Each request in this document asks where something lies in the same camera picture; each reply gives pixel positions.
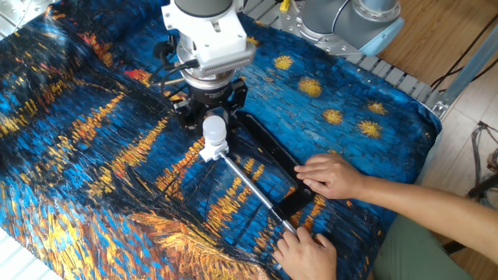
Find black floor cable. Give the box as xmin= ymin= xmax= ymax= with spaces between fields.
xmin=430 ymin=13 xmax=498 ymax=93

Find white lamp socket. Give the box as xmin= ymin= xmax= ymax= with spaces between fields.
xmin=198 ymin=139 xmax=231 ymax=163

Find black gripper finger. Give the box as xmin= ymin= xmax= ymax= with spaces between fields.
xmin=172 ymin=98 xmax=206 ymax=132
xmin=221 ymin=77 xmax=250 ymax=130

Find black C-clamp with silver screw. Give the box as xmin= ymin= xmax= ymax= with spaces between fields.
xmin=216 ymin=110 xmax=318 ymax=235

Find person's right hand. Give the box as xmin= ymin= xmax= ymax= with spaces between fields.
xmin=293 ymin=152 xmax=367 ymax=201

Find starry night painting cloth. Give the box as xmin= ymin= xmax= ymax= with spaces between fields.
xmin=0 ymin=0 xmax=443 ymax=280

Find person's left hand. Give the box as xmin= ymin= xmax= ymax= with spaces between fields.
xmin=272 ymin=226 xmax=338 ymax=280

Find aluminium frame post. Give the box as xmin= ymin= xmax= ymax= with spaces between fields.
xmin=431 ymin=23 xmax=498 ymax=118

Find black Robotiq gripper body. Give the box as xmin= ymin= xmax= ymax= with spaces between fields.
xmin=186 ymin=82 xmax=235 ymax=110

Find green trousers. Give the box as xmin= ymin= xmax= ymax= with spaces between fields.
xmin=372 ymin=213 xmax=474 ymax=280

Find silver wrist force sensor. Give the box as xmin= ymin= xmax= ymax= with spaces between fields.
xmin=177 ymin=40 xmax=237 ymax=92

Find black stand leg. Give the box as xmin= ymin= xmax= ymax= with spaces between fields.
xmin=466 ymin=173 xmax=498 ymax=198

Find person's right forearm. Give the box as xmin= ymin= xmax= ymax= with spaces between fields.
xmin=356 ymin=175 xmax=498 ymax=266

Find black wrist cable with connector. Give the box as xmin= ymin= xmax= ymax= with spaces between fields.
xmin=153 ymin=38 xmax=200 ymax=95

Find white light bulb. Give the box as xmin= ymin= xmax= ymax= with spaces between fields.
xmin=202 ymin=114 xmax=228 ymax=147

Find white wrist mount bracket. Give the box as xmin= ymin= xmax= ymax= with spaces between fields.
xmin=161 ymin=0 xmax=258 ymax=78

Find grey hose bundle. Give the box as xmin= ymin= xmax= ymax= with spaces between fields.
xmin=468 ymin=120 xmax=498 ymax=221

